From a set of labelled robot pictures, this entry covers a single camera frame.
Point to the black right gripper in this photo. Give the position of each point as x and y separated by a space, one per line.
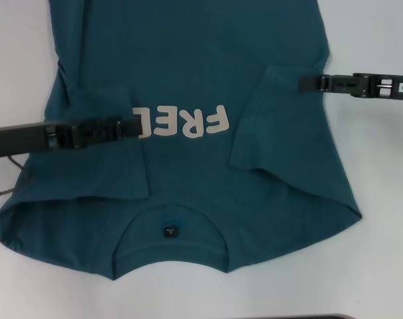
384 85

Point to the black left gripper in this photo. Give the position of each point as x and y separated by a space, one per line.
18 139

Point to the teal t-shirt with cream lettering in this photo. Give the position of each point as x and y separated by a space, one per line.
188 50

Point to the dark flat edge object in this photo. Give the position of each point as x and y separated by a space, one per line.
314 317

